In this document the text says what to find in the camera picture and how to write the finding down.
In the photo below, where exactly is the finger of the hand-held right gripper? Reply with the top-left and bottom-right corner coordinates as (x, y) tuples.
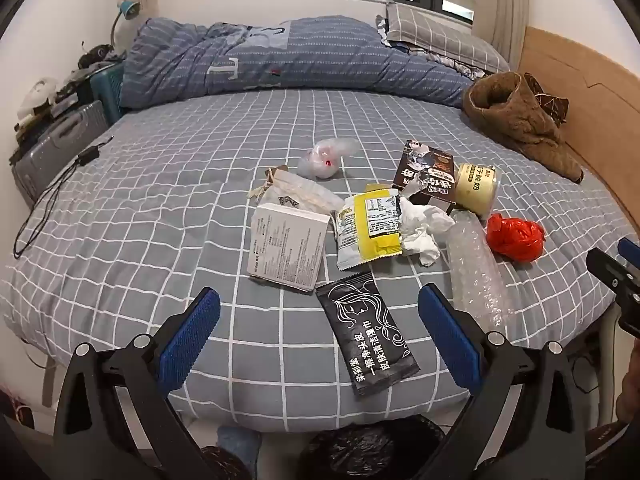
(617, 236), (640, 265)
(586, 249), (640, 337)

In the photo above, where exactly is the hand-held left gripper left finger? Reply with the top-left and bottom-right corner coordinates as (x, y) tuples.
(52, 286), (251, 480)

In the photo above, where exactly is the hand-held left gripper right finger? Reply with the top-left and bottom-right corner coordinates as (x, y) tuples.
(417, 283), (588, 480)

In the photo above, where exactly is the clear crushed plastic bottle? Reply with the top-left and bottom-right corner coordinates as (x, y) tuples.
(446, 210), (513, 333)

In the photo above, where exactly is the black wet wipe sachet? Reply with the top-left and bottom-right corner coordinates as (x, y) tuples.
(315, 271), (421, 397)

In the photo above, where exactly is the white tissue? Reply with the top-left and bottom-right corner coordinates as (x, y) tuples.
(397, 195), (457, 267)

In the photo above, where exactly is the white cardboard box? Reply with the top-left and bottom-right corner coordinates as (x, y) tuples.
(246, 203), (332, 292)

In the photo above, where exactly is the yellow snack packet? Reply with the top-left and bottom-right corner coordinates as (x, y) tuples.
(330, 183), (407, 272)

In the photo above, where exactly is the yellow plastic cup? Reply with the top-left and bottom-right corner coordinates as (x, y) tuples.
(452, 162), (502, 222)

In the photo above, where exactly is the silver foil wrapper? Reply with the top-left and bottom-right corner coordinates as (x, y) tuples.
(400, 175), (441, 206)

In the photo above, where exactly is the black trash bag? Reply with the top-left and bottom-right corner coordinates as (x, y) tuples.
(305, 414), (446, 480)

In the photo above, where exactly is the brown printed carton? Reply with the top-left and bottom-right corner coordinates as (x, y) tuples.
(391, 140), (458, 216)

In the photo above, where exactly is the white drawstring cloth pouch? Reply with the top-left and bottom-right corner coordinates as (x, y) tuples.
(248, 164), (346, 213)

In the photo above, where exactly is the clear plastic bag red print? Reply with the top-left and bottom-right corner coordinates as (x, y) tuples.
(298, 137), (360, 181)

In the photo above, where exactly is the person's right forearm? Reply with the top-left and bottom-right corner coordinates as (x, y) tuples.
(614, 335), (640, 413)

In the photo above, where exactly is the white metal leg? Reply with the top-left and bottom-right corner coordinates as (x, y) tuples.
(597, 305), (619, 426)

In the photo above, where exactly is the blue fabric item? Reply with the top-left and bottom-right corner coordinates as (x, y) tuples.
(217, 425), (263, 466)

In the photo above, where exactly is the wooden headboard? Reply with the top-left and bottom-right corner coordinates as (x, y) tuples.
(517, 25), (640, 221)

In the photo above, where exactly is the dark brown patterned cloth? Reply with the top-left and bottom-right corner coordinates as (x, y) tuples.
(524, 74), (570, 126)

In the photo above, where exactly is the dark brown shoe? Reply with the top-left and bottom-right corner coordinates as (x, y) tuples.
(585, 420), (632, 461)

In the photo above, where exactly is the brown fleece garment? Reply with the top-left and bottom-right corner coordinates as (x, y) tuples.
(462, 71), (585, 184)

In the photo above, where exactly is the grey suitcase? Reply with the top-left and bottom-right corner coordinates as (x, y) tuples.
(11, 100), (111, 203)

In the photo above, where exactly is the teal plastic crate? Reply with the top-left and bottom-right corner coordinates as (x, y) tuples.
(90, 61), (126, 123)

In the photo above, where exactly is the blue patterned cloth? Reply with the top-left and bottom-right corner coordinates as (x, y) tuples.
(375, 12), (488, 81)

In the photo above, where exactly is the white round object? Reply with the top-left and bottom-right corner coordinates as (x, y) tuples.
(17, 77), (58, 121)

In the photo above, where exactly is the grey checked pillow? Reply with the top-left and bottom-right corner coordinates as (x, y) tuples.
(385, 0), (511, 73)

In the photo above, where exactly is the blue striped quilt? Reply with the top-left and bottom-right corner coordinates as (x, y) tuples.
(120, 16), (481, 110)

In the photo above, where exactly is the dark tangled object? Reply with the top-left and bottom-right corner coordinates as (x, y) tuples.
(77, 44), (118, 68)

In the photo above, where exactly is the blue desk lamp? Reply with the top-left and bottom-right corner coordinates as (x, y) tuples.
(111, 0), (142, 56)

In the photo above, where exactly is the black charger cable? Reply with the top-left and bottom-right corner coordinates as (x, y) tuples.
(14, 135), (116, 259)

